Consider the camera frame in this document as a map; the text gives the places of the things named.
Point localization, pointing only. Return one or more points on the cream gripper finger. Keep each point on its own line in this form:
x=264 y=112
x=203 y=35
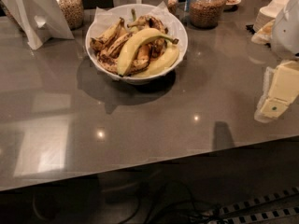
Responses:
x=273 y=102

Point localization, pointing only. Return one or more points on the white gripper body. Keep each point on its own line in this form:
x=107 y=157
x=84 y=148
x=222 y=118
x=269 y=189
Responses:
x=286 y=37

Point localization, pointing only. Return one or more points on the large yellow banana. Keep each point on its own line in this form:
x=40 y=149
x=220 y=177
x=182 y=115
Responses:
x=131 y=47

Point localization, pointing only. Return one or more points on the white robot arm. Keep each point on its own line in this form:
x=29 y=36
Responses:
x=284 y=36

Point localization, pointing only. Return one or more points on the yellow banana at right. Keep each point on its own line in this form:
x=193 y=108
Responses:
x=166 y=60

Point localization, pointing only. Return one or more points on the brown banana top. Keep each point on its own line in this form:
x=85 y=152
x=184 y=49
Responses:
x=148 y=21

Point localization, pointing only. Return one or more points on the brown spotted banana bottom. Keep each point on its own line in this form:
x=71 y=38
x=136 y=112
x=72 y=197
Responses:
x=110 y=64

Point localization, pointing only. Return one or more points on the brown spotted banana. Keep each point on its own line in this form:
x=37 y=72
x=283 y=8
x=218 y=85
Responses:
x=107 y=36
x=110 y=64

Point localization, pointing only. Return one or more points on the brown spotted banana left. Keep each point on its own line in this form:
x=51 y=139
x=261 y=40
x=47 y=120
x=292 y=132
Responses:
x=107 y=36

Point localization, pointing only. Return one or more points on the white paper bowl liner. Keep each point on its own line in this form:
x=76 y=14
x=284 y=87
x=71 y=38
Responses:
x=104 y=18

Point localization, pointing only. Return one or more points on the black mesh mat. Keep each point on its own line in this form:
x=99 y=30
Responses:
x=249 y=27

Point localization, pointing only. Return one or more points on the stack of paper plates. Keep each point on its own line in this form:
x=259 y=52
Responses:
x=268 y=13

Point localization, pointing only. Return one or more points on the black white striped strip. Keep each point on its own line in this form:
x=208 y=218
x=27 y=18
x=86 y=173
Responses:
x=233 y=213

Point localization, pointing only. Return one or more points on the glass jar of nuts right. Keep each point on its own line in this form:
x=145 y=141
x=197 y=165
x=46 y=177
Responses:
x=205 y=14

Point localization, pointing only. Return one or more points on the glass jar of nuts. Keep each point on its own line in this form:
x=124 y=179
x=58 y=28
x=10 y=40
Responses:
x=205 y=14
x=73 y=12

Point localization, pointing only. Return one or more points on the glass jar of nuts left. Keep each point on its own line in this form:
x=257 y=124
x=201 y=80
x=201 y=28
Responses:
x=73 y=12

